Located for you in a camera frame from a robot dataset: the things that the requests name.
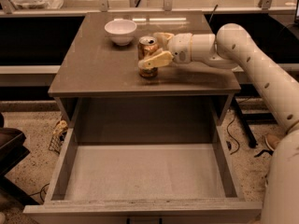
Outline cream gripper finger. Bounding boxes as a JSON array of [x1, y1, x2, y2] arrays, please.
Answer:
[[153, 33, 174, 49], [138, 49, 174, 69]]

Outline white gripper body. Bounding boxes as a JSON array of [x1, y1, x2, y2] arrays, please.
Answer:
[[167, 33, 192, 63]]

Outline orange soda can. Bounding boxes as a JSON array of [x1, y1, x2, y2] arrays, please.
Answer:
[[137, 35, 159, 78]]

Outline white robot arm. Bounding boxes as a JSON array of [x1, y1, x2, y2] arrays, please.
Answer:
[[138, 23, 299, 224]]

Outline grey cabinet with top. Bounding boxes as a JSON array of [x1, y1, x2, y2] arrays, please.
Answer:
[[49, 11, 240, 146]]

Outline open grey top drawer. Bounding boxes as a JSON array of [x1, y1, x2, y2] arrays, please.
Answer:
[[22, 97, 266, 224]]

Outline white ceramic bowl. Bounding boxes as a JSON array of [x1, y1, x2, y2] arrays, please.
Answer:
[[105, 20, 137, 46]]

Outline tan shoe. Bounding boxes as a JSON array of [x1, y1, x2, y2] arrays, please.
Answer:
[[264, 133, 280, 151]]

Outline dark chair at left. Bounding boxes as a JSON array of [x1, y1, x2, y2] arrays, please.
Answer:
[[0, 114, 38, 206]]

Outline black cable on floor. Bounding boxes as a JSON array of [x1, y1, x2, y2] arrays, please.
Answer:
[[225, 109, 241, 156]]

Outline small wire basket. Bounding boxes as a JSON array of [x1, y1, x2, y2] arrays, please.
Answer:
[[49, 120, 68, 154]]

